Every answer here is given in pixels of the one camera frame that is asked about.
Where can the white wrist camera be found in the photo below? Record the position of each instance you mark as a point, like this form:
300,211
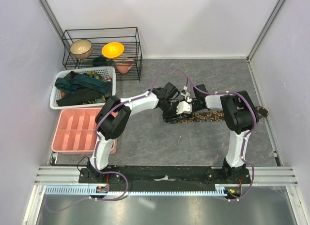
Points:
184,106
184,93

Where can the orange bowl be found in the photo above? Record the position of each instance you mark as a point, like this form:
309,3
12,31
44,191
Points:
113,50

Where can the teal tie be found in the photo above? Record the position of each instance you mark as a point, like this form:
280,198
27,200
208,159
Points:
74,81

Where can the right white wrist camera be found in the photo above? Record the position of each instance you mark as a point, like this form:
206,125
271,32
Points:
184,93

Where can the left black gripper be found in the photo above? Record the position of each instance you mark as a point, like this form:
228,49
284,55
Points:
173,118

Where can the beige bowl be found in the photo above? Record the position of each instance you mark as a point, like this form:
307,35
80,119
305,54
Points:
82,48

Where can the pink mug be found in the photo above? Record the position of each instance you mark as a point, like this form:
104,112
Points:
123,66

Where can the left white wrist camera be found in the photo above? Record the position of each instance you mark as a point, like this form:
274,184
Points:
184,106

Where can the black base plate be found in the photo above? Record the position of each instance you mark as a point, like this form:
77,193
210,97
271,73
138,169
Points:
158,177

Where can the brown floral tie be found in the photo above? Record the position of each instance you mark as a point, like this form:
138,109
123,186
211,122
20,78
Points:
216,116

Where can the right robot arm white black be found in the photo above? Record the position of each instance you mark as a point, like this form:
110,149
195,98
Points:
241,118

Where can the black wire rack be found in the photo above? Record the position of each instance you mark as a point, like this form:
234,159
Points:
128,36

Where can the black tie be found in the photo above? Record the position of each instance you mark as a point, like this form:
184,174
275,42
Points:
79,97

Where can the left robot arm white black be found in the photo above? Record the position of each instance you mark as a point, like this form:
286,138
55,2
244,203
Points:
114,115

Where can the green floral tie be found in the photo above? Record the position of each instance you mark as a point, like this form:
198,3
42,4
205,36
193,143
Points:
93,74

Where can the dark green bowl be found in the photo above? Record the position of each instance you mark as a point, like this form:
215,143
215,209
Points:
99,61

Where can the pink divided tray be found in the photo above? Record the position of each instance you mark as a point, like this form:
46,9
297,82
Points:
75,134

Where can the aluminium rail frame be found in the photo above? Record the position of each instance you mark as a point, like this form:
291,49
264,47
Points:
272,198

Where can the light blue cable duct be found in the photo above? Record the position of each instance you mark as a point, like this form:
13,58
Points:
96,191

